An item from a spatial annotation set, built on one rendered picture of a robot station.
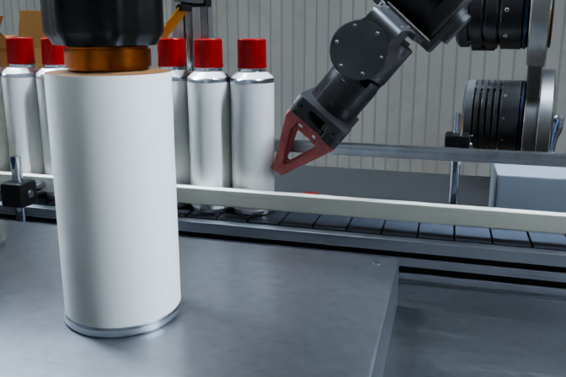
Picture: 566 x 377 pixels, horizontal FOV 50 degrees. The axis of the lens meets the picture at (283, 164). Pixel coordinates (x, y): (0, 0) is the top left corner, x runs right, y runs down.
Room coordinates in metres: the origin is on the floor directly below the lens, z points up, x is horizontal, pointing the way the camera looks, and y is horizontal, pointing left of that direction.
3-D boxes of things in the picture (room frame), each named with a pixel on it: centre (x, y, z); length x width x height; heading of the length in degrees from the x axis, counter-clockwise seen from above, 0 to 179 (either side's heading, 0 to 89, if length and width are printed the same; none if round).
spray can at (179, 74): (0.74, 0.13, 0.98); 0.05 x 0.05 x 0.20
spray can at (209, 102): (0.71, 0.09, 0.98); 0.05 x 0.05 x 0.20
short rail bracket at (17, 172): (0.71, 0.31, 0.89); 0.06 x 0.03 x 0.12; 165
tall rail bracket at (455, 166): (0.71, -0.21, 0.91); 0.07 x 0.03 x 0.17; 165
